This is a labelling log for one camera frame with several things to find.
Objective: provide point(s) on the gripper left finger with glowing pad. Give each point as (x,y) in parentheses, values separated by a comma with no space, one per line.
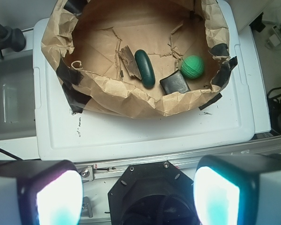
(36,192)

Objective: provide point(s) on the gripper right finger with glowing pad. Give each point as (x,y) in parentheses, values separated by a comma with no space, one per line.
(238,189)

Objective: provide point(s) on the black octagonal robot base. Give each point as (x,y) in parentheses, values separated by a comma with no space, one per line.
(152,194)

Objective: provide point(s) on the green dimpled ball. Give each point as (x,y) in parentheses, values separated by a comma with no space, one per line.
(192,67)

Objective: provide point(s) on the white plastic bin lid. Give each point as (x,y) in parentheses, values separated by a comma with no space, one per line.
(94,136)

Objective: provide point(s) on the clear plastic container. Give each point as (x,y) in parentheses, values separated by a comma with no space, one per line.
(17,100)

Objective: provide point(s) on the dark grey square block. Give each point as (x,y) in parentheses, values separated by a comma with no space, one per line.
(174,83)

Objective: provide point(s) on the dark green oblong capsule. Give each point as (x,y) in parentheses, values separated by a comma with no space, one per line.
(146,69)

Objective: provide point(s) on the white electronic device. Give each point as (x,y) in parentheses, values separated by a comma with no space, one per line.
(273,42)

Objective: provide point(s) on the crumpled brown paper bag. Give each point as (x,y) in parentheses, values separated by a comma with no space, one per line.
(83,37)

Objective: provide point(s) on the black clamp knob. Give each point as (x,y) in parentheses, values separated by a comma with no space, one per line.
(11,38)

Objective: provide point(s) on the brown wood bark piece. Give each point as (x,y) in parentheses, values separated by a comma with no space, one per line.
(129,62)

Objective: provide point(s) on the metal corner bracket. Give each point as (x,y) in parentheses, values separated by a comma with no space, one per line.
(86,210)

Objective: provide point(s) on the aluminium extrusion rail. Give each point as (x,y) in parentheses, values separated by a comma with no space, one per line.
(183,160)

